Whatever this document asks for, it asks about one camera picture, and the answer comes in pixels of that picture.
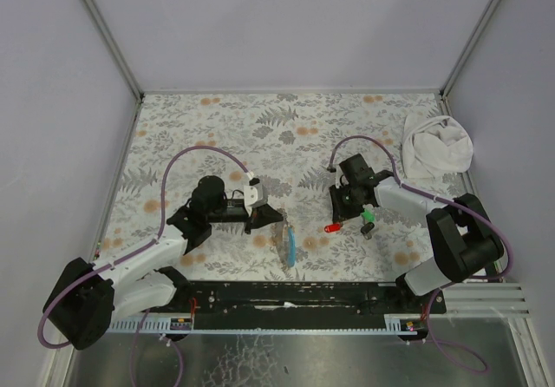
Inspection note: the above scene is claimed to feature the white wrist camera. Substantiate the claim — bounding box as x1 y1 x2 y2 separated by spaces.
327 166 343 188
243 177 268 208

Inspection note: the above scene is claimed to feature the aluminium frame right post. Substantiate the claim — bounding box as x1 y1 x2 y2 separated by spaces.
439 0 503 99

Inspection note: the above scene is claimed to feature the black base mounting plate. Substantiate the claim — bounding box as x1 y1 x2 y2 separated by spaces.
140 279 447 317

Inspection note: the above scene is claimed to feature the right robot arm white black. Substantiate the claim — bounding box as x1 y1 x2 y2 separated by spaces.
330 154 504 297

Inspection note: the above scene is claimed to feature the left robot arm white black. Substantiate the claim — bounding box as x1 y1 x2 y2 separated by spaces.
41 175 284 350

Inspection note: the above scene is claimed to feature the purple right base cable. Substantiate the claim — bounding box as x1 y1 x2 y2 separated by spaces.
427 289 489 373

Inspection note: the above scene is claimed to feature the aluminium frame left post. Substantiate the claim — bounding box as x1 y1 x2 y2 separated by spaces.
80 0 144 102

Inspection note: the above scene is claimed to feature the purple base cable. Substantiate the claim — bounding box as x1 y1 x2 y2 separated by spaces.
427 289 489 373
129 311 186 387

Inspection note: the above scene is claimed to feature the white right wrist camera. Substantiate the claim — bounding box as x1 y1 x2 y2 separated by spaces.
327 166 343 188

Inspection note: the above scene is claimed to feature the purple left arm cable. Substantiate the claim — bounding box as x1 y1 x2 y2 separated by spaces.
37 146 257 349

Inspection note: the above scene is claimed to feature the floral patterned table mat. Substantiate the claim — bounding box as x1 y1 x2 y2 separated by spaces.
99 93 441 281

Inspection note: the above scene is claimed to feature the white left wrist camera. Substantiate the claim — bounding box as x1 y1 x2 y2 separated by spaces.
243 177 268 208

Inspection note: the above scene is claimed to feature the key with red tag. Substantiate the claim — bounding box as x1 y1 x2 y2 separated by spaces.
324 223 342 233

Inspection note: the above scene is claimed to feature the white slotted cable duct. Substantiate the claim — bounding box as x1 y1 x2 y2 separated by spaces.
108 314 426 337

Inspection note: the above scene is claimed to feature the aluminium frame post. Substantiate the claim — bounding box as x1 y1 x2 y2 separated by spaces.
439 0 503 99
80 0 144 102

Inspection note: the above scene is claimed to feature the crumpled white cloth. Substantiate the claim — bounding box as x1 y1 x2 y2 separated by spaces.
402 115 473 179

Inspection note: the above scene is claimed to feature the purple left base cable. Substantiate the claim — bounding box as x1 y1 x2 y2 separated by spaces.
129 311 186 387

